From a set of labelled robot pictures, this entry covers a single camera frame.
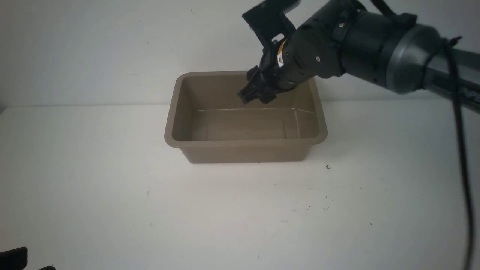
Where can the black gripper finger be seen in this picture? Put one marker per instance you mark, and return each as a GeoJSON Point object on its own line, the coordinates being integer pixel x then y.
{"type": "Point", "coordinates": [267, 95]}
{"type": "Point", "coordinates": [250, 92]}

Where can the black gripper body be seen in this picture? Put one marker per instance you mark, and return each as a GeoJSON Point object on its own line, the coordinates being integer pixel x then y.
{"type": "Point", "coordinates": [310, 51]}

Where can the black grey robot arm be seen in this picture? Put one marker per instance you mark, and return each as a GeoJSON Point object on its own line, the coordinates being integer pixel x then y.
{"type": "Point", "coordinates": [390, 50]}

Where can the brown plastic bin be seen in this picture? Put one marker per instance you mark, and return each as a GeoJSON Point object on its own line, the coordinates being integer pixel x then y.
{"type": "Point", "coordinates": [209, 124]}

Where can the black object bottom left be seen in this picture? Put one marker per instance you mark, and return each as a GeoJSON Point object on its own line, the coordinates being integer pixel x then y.
{"type": "Point", "coordinates": [14, 259]}

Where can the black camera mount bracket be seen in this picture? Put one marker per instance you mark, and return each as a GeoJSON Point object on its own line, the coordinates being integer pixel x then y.
{"type": "Point", "coordinates": [268, 19]}

